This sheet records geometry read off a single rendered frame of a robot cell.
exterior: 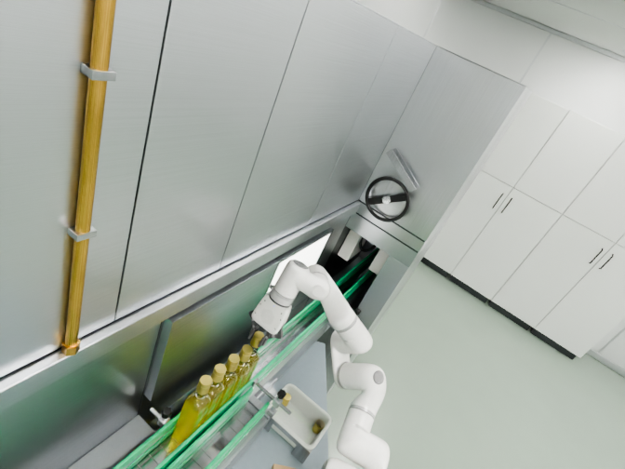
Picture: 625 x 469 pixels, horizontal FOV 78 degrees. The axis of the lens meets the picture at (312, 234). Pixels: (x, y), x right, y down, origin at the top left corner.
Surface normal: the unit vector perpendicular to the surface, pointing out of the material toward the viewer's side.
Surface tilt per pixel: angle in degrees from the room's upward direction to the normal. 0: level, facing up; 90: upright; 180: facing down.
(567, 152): 90
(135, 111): 90
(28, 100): 90
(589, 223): 90
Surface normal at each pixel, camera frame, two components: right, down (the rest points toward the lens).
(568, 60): -0.50, 0.27
